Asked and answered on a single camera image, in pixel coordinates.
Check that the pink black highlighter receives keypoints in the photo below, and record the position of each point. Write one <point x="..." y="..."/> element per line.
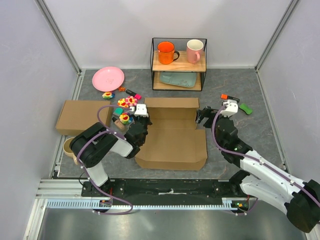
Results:
<point x="133" y="94"/>

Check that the light green tray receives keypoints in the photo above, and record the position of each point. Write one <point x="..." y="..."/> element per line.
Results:
<point x="180" y="79"/>

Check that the closed brown cardboard box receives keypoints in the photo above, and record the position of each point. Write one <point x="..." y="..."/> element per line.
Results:
<point x="78" y="115"/>

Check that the orange mug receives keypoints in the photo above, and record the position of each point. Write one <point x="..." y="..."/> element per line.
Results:
<point x="167" y="53"/>

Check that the pink mug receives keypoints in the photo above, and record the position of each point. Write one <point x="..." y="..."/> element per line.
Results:
<point x="194" y="49"/>

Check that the rainbow flower toy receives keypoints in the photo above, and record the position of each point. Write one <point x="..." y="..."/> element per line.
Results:
<point x="125" y="118"/>

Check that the small orange flower toy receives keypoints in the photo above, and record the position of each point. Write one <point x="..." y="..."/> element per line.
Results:
<point x="121" y="89"/>

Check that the brown cardboard box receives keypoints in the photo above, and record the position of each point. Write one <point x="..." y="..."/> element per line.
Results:
<point x="173" y="141"/>
<point x="78" y="115"/>

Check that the orange black highlighter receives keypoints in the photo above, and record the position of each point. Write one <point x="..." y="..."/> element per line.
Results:
<point x="228" y="97"/>

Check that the foundation bottle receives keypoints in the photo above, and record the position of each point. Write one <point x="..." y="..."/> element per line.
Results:
<point x="118" y="124"/>

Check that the black wire wooden shelf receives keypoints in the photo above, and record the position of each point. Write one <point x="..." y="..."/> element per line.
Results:
<point x="181" y="65"/>

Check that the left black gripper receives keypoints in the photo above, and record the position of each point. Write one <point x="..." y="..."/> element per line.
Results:
<point x="149" y="122"/>

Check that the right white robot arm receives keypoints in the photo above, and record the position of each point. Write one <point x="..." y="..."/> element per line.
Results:
<point x="299" y="200"/>

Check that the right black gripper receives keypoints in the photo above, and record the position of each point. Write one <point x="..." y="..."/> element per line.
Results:
<point x="206" y="112"/>

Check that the grey slotted cable duct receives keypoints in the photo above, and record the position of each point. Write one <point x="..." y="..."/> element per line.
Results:
<point x="99" y="204"/>

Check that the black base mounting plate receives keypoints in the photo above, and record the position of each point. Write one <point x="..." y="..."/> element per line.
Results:
<point x="143" y="191"/>

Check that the pink flower toy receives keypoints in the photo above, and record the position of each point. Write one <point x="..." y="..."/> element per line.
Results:
<point x="131" y="101"/>

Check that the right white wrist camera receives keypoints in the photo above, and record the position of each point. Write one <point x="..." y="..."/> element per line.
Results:
<point x="230" y="108"/>

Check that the orange yellow flower toy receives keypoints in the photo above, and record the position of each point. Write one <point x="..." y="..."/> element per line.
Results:
<point x="122" y="103"/>

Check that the green black eraser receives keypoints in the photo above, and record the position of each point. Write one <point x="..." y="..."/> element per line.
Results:
<point x="245" y="108"/>

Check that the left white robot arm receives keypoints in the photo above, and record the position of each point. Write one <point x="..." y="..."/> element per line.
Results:
<point x="91" y="146"/>

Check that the beige cup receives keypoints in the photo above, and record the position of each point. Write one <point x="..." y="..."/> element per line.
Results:
<point x="67" y="150"/>

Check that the pink plate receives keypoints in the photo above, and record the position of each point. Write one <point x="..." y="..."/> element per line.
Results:
<point x="108" y="79"/>

